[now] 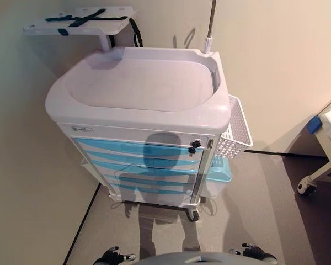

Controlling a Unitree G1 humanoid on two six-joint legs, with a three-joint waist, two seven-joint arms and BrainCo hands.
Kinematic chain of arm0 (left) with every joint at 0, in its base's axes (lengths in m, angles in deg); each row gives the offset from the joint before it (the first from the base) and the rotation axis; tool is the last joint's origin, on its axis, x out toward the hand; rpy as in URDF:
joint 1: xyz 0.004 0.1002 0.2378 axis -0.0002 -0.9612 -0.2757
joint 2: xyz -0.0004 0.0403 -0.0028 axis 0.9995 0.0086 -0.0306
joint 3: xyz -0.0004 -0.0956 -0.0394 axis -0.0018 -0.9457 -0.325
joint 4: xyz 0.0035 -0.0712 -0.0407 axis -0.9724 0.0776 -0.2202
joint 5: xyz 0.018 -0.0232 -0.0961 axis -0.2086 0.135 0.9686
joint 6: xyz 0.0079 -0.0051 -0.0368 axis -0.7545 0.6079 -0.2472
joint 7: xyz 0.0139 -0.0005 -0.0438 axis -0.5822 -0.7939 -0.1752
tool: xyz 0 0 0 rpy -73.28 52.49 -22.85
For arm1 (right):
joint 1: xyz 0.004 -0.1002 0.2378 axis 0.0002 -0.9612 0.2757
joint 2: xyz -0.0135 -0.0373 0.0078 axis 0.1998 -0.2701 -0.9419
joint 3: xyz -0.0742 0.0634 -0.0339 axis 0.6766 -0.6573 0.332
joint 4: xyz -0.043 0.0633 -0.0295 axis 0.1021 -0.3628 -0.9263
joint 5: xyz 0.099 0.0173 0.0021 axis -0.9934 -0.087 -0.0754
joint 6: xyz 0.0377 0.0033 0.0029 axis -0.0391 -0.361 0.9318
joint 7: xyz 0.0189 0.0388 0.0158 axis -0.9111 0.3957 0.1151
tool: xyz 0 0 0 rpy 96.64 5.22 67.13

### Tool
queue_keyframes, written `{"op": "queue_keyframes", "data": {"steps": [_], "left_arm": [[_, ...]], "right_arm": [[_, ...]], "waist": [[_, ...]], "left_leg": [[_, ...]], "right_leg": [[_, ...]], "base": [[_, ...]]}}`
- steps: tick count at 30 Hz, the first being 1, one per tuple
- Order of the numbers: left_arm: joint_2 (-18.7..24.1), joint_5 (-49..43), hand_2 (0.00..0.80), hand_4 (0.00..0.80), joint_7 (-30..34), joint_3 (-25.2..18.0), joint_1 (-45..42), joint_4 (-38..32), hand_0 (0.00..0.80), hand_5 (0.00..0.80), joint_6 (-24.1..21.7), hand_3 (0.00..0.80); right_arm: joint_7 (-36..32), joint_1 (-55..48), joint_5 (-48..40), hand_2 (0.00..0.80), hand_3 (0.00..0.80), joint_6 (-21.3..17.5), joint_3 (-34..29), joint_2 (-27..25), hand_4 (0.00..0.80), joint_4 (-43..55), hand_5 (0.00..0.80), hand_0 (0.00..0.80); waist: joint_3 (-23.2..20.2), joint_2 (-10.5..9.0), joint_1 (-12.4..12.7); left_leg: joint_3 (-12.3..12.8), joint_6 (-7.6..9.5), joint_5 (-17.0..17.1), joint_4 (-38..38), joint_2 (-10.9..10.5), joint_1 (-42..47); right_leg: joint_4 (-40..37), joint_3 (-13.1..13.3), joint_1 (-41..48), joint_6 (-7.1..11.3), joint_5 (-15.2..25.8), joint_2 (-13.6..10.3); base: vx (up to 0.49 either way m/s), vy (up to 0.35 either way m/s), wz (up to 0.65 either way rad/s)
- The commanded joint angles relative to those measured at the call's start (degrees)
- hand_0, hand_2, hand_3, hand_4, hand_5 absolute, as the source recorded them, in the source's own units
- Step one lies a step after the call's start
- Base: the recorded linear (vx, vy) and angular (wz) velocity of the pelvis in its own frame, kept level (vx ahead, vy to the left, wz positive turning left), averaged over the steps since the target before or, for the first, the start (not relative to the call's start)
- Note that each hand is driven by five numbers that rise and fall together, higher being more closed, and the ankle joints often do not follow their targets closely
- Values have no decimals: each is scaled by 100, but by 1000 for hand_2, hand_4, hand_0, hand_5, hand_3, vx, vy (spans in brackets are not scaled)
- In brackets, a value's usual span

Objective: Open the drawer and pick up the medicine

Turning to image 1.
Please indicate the black keys in lock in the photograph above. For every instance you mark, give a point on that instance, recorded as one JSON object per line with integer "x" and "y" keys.
{"x": 194, "y": 146}

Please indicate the white perforated side basket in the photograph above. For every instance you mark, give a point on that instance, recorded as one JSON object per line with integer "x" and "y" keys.
{"x": 237, "y": 129}

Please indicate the blue bed corner bumper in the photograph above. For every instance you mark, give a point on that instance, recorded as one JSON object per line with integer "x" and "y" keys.
{"x": 314, "y": 123}

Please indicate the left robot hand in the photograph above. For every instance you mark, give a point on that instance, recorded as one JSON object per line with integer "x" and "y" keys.
{"x": 113, "y": 256}

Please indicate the blue drawer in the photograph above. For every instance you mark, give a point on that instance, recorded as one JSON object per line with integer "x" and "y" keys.
{"x": 121, "y": 145}
{"x": 154, "y": 178}
{"x": 118, "y": 160}
{"x": 154, "y": 190}

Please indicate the white hospital bed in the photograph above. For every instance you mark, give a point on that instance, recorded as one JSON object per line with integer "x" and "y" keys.
{"x": 329, "y": 132}

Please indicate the metal IV pole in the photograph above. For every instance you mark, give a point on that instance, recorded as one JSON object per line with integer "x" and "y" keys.
{"x": 209, "y": 30}

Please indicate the blue top drawer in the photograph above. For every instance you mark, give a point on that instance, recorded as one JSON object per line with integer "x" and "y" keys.
{"x": 121, "y": 145}

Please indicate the white medical cart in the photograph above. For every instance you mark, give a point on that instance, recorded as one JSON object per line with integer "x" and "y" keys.
{"x": 143, "y": 82}

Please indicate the blue waste bin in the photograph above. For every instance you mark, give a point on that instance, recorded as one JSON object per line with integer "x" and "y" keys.
{"x": 219, "y": 172}

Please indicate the bed caster wheel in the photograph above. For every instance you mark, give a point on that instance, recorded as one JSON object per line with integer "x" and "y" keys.
{"x": 306, "y": 188}

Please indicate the grey robot torso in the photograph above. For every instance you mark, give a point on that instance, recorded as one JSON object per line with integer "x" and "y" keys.
{"x": 198, "y": 258}

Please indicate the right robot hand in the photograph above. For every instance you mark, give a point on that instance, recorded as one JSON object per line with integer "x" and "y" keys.
{"x": 253, "y": 252}

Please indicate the white side shelf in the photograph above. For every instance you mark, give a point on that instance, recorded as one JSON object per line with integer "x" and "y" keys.
{"x": 80, "y": 23}

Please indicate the black cart caster wheel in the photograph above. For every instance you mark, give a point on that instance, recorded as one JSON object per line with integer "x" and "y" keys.
{"x": 193, "y": 214}

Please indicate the white cart label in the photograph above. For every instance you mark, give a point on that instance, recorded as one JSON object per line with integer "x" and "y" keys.
{"x": 81, "y": 129}

